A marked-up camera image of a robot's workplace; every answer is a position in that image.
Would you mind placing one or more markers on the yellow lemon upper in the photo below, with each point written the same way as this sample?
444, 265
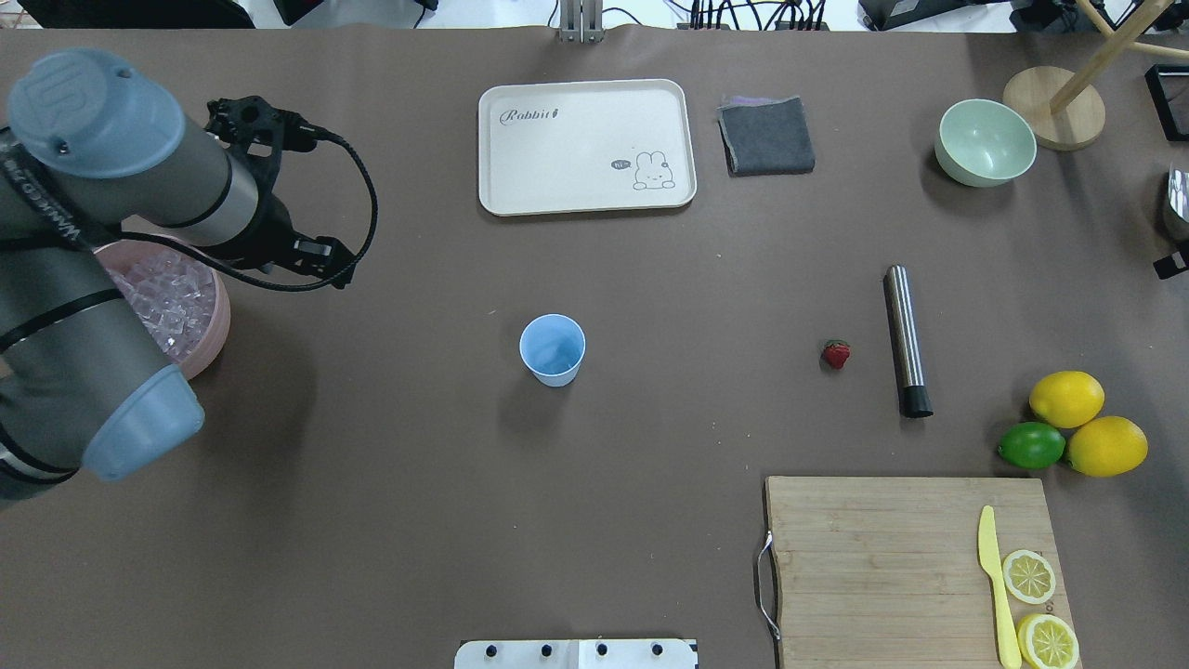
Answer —
1067, 399

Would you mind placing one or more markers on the red strawberry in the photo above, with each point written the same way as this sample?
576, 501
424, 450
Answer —
835, 353

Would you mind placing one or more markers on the steel muddler with black tip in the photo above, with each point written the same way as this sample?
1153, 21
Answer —
915, 401

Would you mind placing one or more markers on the mint green bowl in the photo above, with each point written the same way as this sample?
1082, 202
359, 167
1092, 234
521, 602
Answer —
982, 143

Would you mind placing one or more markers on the pink bowl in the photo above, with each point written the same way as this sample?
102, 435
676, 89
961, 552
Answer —
122, 254

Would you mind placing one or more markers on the grey folded cloth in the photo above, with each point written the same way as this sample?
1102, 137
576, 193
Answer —
765, 136

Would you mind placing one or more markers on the black frame stand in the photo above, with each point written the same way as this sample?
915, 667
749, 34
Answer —
1168, 87

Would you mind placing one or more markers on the yellow lemon lower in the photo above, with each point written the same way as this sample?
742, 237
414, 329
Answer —
1107, 446

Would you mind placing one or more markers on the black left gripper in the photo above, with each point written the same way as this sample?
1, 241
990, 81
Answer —
269, 226

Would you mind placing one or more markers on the wooden cutting board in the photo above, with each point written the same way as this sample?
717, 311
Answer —
883, 571

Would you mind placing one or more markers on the yellow lemon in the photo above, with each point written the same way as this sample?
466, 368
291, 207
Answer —
1107, 446
1067, 399

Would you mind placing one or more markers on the cream rabbit tray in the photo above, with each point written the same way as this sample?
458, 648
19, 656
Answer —
592, 146

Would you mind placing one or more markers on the lemon half lower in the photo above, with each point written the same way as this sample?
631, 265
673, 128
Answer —
1047, 641

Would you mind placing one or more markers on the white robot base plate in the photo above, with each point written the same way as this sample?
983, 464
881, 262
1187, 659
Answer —
579, 653

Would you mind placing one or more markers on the lemon half upper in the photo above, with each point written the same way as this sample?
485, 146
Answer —
1029, 577

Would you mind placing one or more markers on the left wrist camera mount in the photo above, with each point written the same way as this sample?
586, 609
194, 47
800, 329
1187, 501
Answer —
258, 134

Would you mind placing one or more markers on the green lime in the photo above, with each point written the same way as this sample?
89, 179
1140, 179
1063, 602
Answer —
1032, 445

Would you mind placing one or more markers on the wooden stand with round base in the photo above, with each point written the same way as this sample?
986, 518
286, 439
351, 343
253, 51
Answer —
1063, 109

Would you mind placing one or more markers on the aluminium camera post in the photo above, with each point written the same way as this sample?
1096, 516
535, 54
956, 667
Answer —
580, 21

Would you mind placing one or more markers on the lemon half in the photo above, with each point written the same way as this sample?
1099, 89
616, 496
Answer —
1029, 577
1047, 641

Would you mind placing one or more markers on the yellow plastic knife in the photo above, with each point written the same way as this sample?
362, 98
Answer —
988, 554

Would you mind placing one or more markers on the pile of clear ice cubes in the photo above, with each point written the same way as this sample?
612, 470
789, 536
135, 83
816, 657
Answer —
173, 295

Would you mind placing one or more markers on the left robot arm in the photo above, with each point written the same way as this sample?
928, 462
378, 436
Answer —
95, 153

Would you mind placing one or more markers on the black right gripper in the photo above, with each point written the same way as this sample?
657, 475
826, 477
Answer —
1172, 262

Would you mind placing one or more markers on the light blue plastic cup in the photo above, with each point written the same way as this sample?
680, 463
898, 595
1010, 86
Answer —
552, 347

